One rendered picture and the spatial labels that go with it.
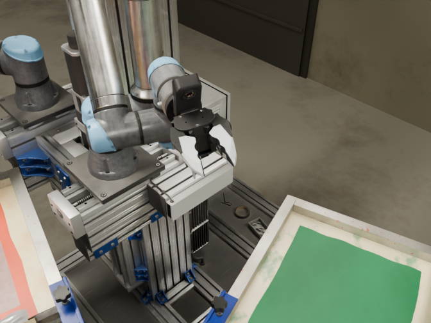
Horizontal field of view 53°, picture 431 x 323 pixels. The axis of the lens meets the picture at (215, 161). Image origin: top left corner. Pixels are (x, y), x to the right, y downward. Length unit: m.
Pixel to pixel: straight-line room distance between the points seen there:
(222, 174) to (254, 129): 2.22
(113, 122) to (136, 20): 0.29
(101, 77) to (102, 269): 1.61
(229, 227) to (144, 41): 1.59
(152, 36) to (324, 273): 0.88
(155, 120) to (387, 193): 2.50
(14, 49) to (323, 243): 1.21
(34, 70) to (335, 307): 1.23
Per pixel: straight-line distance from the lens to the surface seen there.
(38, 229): 1.44
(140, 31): 1.12
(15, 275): 1.42
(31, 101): 1.68
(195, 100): 0.76
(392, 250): 1.59
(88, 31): 0.98
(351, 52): 4.07
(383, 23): 3.85
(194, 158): 0.68
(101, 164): 1.28
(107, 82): 0.95
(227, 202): 2.67
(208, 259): 2.39
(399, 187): 3.34
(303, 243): 1.53
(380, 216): 3.08
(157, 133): 0.94
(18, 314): 1.35
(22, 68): 1.61
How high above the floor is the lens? 2.11
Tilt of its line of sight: 40 degrees down
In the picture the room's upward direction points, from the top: straight up
